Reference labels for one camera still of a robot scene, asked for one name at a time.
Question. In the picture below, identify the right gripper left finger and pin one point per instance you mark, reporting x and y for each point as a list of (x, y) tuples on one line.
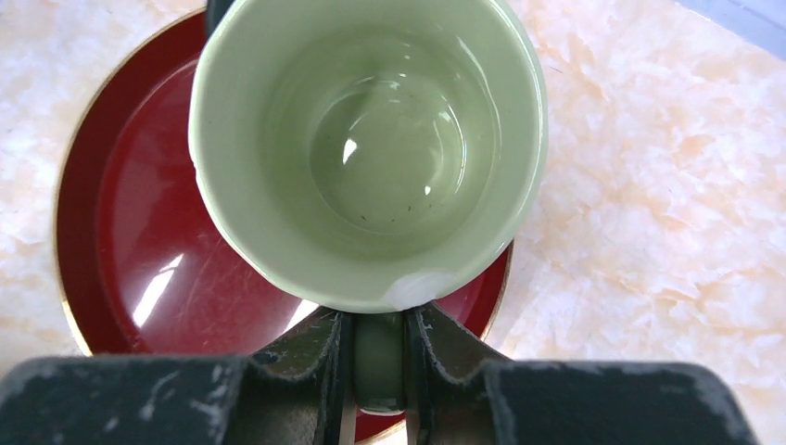
[(294, 391)]

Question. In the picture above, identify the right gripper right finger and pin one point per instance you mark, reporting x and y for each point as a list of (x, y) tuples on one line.
[(461, 391)]

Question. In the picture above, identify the light green cup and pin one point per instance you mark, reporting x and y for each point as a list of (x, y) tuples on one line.
[(369, 156)]

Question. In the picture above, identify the dark green cup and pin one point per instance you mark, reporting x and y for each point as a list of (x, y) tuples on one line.
[(214, 12)]

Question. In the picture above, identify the red round tray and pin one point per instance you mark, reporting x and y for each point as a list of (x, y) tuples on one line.
[(143, 269)]

